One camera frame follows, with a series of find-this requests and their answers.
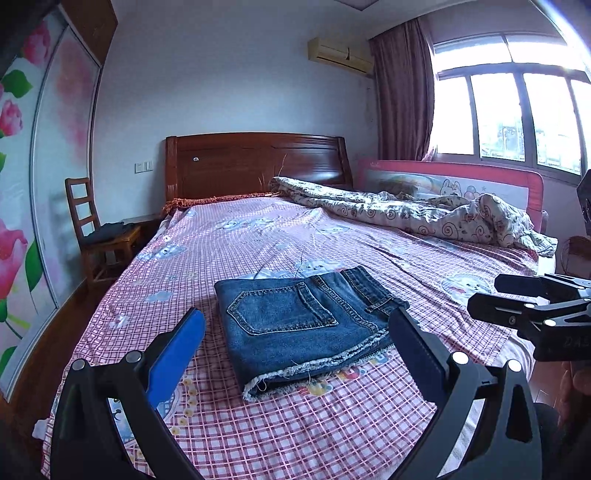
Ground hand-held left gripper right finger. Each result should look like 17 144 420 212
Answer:
388 307 543 480

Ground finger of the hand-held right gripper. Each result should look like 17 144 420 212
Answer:
467 292 591 343
494 273 591 302

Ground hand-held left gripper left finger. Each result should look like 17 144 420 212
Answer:
48 308 207 480

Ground blue denim shorts pants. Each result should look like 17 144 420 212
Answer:
213 267 411 401

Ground person's right hand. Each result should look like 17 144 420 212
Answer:
558 360 591 431

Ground bed with pink checkered sheet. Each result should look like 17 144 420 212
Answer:
41 196 559 480

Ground wooden nightstand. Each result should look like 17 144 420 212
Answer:
121 215 166 260

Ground dark folded clothes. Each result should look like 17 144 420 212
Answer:
83 222 136 245

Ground floral swirl quilt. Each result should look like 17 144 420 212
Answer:
269 176 558 258

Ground brown fringed cloth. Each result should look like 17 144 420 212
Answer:
163 193 279 216

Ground window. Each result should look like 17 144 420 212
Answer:
429 31 591 177

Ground wooden chair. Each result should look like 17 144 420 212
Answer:
65 176 142 291

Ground wooden bed headboard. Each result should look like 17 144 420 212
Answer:
165 133 354 208

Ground mauve curtain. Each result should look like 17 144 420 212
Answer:
368 17 437 162

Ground floral wardrobe door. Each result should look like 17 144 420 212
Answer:
0 0 119 416

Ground pink bed guard rail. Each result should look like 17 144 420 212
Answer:
355 158 549 232

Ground wall air conditioner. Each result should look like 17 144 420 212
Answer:
308 37 374 75

